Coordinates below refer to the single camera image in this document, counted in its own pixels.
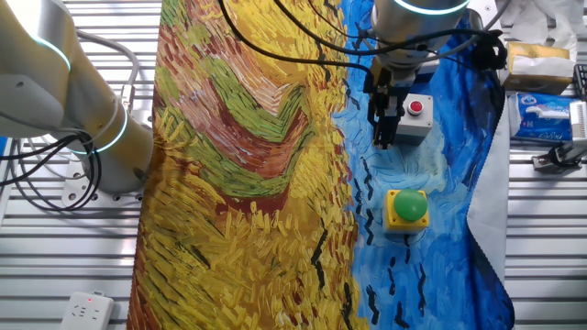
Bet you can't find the black cable bundle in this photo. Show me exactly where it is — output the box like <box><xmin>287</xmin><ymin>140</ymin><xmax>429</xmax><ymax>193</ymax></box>
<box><xmin>0</xmin><ymin>130</ymin><xmax>105</xmax><ymax>213</ymax></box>

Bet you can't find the metal base mounting plate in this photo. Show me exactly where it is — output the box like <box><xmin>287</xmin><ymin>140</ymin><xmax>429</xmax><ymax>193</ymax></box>
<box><xmin>61</xmin><ymin>155</ymin><xmax>149</xmax><ymax>208</ymax></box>

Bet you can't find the blue tissue pack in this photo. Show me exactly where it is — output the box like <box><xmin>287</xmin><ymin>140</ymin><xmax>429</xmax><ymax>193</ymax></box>
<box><xmin>507</xmin><ymin>91</ymin><xmax>580</xmax><ymax>144</ymax></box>

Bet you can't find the yellow box green button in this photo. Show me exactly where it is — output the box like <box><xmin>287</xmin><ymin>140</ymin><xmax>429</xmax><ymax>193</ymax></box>
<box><xmin>382</xmin><ymin>188</ymin><xmax>431</xmax><ymax>237</ymax></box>

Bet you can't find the black coiled cable knot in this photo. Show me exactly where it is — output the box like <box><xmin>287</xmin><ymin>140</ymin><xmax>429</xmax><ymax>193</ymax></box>
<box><xmin>473</xmin><ymin>28</ymin><xmax>509</xmax><ymax>72</ymax></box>

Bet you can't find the silver ribbed camera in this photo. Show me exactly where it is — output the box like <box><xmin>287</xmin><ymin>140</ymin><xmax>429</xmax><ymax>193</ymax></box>
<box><xmin>568</xmin><ymin>100</ymin><xmax>587</xmax><ymax>143</ymax></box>

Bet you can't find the white power strip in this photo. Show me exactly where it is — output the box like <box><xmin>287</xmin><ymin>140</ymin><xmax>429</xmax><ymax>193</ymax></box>
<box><xmin>59</xmin><ymin>290</ymin><xmax>116</xmax><ymax>330</ymax></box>

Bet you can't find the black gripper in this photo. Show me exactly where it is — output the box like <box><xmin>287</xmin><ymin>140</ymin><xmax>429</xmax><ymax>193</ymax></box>
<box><xmin>364</xmin><ymin>57</ymin><xmax>419</xmax><ymax>150</ymax></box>

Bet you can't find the black keyboard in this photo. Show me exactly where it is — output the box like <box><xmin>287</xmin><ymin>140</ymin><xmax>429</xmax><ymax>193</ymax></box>
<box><xmin>572</xmin><ymin>63</ymin><xmax>587</xmax><ymax>100</ymax></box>

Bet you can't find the metal clamp bracket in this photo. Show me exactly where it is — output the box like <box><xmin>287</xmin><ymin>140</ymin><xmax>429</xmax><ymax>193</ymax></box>
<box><xmin>531</xmin><ymin>138</ymin><xmax>587</xmax><ymax>175</ymax></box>

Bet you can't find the grey cable metal connector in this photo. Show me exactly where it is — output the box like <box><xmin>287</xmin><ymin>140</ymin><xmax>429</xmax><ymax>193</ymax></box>
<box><xmin>74</xmin><ymin>28</ymin><xmax>141</xmax><ymax>115</ymax></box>

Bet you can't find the painted wheatfield tablecloth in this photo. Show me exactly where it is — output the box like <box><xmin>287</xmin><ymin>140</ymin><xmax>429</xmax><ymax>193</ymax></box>
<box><xmin>126</xmin><ymin>0</ymin><xmax>515</xmax><ymax>330</ymax></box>

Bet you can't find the grey box small red button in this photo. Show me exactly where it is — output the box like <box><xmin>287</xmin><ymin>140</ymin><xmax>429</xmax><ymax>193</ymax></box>
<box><xmin>393</xmin><ymin>93</ymin><xmax>435</xmax><ymax>148</ymax></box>

